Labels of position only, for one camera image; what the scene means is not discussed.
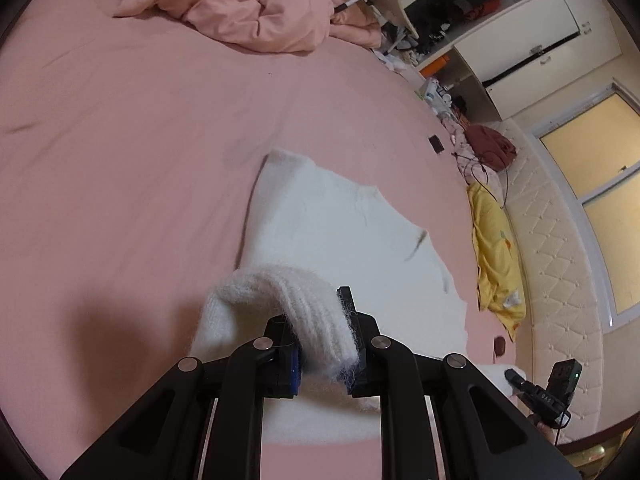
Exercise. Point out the cream padded headboard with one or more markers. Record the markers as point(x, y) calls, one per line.
point(555, 260)

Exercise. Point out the pink bed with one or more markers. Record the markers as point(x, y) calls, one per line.
point(150, 160)

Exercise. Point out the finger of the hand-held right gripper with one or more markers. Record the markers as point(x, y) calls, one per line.
point(516, 380)

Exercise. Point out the small brown object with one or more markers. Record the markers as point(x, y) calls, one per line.
point(499, 349)

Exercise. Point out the white wardrobe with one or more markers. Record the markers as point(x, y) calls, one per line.
point(525, 20)

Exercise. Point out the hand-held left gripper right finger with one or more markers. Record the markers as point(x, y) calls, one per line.
point(362, 360)

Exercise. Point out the white knit sweater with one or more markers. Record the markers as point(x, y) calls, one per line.
point(340, 230)

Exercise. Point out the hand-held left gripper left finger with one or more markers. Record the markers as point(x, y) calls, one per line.
point(295, 372)

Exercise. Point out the pink duvet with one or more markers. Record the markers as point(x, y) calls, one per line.
point(260, 5)

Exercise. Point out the small black object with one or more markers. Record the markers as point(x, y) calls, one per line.
point(436, 144)

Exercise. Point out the orange box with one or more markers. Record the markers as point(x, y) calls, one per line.
point(434, 66)

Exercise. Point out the frosted window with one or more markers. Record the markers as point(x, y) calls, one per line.
point(600, 185)

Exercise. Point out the pile of small clutter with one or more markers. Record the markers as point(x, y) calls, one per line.
point(440, 100)

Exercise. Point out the dark red bag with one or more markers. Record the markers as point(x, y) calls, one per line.
point(487, 145)

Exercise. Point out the yellow cloth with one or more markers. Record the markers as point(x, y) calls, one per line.
point(492, 255)

